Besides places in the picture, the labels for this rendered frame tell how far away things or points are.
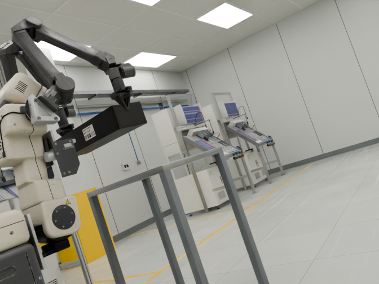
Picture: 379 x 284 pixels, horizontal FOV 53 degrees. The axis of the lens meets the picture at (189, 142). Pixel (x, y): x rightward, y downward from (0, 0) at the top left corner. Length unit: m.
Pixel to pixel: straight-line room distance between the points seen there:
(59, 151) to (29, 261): 0.51
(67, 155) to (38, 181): 0.17
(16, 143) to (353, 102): 7.02
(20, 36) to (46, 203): 0.75
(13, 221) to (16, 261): 0.13
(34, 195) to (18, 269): 0.38
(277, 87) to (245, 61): 0.92
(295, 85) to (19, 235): 7.32
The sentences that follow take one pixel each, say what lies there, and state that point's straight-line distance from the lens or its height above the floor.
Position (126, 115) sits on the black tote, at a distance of 1.78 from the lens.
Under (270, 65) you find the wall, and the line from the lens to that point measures 8.45.
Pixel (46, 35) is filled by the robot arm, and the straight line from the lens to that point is 1.91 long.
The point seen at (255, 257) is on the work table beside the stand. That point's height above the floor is 0.19.
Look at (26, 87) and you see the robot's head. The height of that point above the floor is 1.31.
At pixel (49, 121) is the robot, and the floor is 1.11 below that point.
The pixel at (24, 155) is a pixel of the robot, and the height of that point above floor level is 1.02.
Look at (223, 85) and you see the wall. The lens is 8.88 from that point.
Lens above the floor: 0.76
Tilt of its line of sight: 3 degrees up
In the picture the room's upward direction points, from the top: 19 degrees counter-clockwise
